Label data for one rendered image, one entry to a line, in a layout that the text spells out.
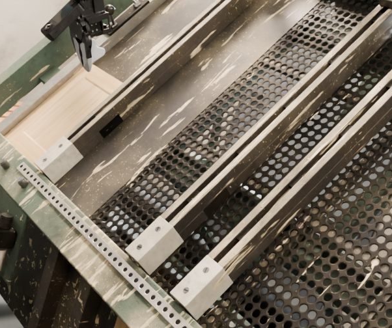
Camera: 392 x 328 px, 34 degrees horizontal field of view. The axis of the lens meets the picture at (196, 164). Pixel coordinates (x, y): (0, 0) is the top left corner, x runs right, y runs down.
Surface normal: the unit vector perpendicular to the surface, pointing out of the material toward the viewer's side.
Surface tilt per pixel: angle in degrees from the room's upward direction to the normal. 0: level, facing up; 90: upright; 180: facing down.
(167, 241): 90
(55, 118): 51
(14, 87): 90
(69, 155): 90
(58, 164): 90
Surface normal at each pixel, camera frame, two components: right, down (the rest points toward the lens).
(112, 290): -0.38, -0.61
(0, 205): -0.74, -0.06
